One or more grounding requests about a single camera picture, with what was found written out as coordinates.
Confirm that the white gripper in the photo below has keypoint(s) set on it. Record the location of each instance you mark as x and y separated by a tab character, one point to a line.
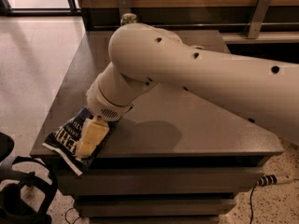
101	107

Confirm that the green soda can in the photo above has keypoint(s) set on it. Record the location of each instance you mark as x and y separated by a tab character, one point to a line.
127	18

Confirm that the left metal wall bracket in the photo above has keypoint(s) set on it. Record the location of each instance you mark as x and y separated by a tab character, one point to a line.
124	6

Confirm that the blue kettle chip bag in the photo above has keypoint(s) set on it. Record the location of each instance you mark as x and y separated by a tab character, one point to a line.
64	141

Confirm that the right metal wall bracket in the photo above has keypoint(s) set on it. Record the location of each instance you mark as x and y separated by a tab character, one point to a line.
256	21

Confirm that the black window frame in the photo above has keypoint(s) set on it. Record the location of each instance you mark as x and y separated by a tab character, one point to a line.
39	7

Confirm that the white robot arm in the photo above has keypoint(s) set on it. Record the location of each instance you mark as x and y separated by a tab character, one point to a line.
141	56

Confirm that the metal wall bracket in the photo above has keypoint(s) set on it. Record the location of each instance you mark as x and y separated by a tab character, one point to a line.
124	6
256	21

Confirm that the grey drawer cabinet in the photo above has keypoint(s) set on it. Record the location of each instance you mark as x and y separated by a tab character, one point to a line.
173	159

